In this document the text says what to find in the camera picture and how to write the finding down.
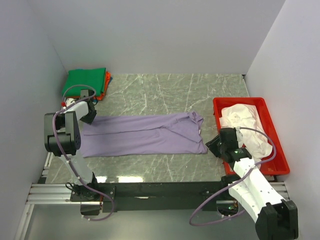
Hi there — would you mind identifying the lavender t shirt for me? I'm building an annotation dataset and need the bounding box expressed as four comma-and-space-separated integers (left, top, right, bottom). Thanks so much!
80, 111, 208, 158

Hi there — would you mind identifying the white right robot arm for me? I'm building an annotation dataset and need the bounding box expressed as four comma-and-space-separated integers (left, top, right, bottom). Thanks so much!
206, 127, 299, 240

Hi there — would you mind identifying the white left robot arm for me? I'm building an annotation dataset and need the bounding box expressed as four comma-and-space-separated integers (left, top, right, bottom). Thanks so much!
44, 84, 100, 201

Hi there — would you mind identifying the blue folded t shirt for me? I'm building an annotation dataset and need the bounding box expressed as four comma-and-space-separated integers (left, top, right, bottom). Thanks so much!
93, 75, 113, 104

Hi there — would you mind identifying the white t shirt in bin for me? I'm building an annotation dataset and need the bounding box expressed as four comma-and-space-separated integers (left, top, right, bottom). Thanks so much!
219, 103, 273, 163

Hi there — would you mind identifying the green folded t shirt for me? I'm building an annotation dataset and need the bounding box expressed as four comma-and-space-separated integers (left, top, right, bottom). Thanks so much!
62, 68, 106, 97

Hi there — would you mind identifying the orange folded t shirt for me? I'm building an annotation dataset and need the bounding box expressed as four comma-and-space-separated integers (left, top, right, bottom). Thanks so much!
96, 71, 112, 101

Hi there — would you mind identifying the red plastic bin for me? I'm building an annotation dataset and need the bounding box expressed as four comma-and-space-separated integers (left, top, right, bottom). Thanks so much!
212, 97, 291, 176

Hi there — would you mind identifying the black base beam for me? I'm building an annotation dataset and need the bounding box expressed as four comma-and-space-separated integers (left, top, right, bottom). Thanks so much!
69, 181, 249, 216

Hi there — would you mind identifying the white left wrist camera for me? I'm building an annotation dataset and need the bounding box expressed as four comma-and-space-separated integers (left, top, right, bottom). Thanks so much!
61, 98, 77, 108

